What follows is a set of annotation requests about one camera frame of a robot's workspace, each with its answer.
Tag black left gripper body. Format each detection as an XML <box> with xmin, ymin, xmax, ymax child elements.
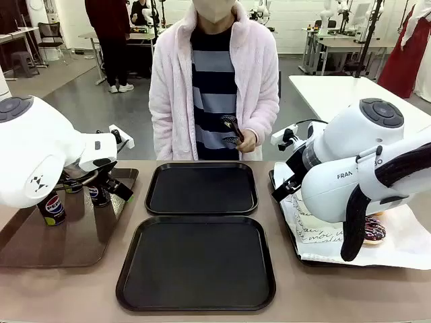
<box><xmin>86</xmin><ymin>169</ymin><xmax>119</xmax><ymax>192</ymax></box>

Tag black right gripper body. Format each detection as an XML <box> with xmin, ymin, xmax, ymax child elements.
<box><xmin>285</xmin><ymin>147</ymin><xmax>309</xmax><ymax>184</ymax></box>

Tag black Pepsi can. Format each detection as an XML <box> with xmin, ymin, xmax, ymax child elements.
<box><xmin>87</xmin><ymin>184</ymin><xmax>111</xmax><ymax>207</ymax></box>
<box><xmin>63</xmin><ymin>180</ymin><xmax>84</xmax><ymax>194</ymax></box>
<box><xmin>36</xmin><ymin>190</ymin><xmax>67</xmax><ymax>227</ymax></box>

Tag dark metal tongs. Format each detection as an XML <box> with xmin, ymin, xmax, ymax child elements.
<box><xmin>220</xmin><ymin>114</ymin><xmax>246</xmax><ymax>147</ymax></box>

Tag person's right forearm pink sleeve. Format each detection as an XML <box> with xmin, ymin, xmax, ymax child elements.
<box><xmin>150</xmin><ymin>110</ymin><xmax>178</xmax><ymax>162</ymax></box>

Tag person's left hand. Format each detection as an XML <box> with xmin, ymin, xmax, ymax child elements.
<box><xmin>236</xmin><ymin>129</ymin><xmax>260</xmax><ymax>153</ymax></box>

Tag brown plastic tray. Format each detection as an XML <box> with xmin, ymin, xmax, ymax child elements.
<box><xmin>0</xmin><ymin>167</ymin><xmax>139</xmax><ymax>269</ymax></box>

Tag black tray under paper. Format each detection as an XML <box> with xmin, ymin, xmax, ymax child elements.
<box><xmin>268</xmin><ymin>164</ymin><xmax>351</xmax><ymax>269</ymax></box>

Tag small black plastic tray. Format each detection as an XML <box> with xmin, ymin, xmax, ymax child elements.
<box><xmin>144</xmin><ymin>161</ymin><xmax>259</xmax><ymax>217</ymax></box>

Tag white table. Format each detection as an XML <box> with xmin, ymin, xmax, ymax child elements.
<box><xmin>288</xmin><ymin>74</ymin><xmax>431</xmax><ymax>135</ymax></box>

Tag chocolate sprinkled donut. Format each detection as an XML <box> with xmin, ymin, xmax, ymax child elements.
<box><xmin>362</xmin><ymin>215</ymin><xmax>387</xmax><ymax>246</ymax></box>

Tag large black plastic tray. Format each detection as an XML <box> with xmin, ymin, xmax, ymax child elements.
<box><xmin>115</xmin><ymin>215</ymin><xmax>277</xmax><ymax>312</ymax></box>

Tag person in pink fleece jacket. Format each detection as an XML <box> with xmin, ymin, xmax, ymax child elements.
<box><xmin>149</xmin><ymin>0</ymin><xmax>281</xmax><ymax>162</ymax></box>

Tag white paper sheet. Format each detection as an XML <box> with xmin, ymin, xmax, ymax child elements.
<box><xmin>274</xmin><ymin>161</ymin><xmax>431</xmax><ymax>272</ymax></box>

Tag grey plastic stool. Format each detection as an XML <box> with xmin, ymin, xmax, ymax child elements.
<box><xmin>11</xmin><ymin>51</ymin><xmax>40</xmax><ymax>77</ymax></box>

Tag black slanted stand pole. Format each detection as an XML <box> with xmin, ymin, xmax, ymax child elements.
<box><xmin>356</xmin><ymin>0</ymin><xmax>385</xmax><ymax>78</ymax></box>

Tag standing person in dark clothes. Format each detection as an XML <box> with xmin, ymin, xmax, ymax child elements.
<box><xmin>84</xmin><ymin>0</ymin><xmax>135</xmax><ymax>94</ymax></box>

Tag red dress on mannequin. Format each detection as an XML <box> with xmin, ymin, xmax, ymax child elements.
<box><xmin>376</xmin><ymin>3</ymin><xmax>431</xmax><ymax>99</ymax></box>

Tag black office chair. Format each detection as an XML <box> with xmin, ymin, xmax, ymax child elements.
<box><xmin>36</xmin><ymin>22</ymin><xmax>65</xmax><ymax>63</ymax></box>

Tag seated person in black top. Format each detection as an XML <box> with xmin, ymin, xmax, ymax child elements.
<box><xmin>129</xmin><ymin>0</ymin><xmax>151</xmax><ymax>26</ymax></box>

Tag beige face mask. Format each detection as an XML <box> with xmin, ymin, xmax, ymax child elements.
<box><xmin>191</xmin><ymin>0</ymin><xmax>236</xmax><ymax>24</ymax></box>

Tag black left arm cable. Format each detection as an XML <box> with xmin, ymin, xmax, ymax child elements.
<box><xmin>59</xmin><ymin>168</ymin><xmax>100</xmax><ymax>188</ymax></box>

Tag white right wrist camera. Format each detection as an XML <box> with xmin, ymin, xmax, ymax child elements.
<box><xmin>271</xmin><ymin>123</ymin><xmax>300</xmax><ymax>152</ymax></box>

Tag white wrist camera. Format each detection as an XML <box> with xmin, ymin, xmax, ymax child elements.
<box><xmin>108</xmin><ymin>124</ymin><xmax>135</xmax><ymax>149</ymax></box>
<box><xmin>271</xmin><ymin>123</ymin><xmax>300</xmax><ymax>152</ymax></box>

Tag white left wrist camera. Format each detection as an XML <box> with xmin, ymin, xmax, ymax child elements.
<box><xmin>108</xmin><ymin>124</ymin><xmax>135</xmax><ymax>149</ymax></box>

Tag black braided cable sleeve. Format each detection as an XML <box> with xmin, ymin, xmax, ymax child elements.
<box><xmin>339</xmin><ymin>143</ymin><xmax>431</xmax><ymax>263</ymax></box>

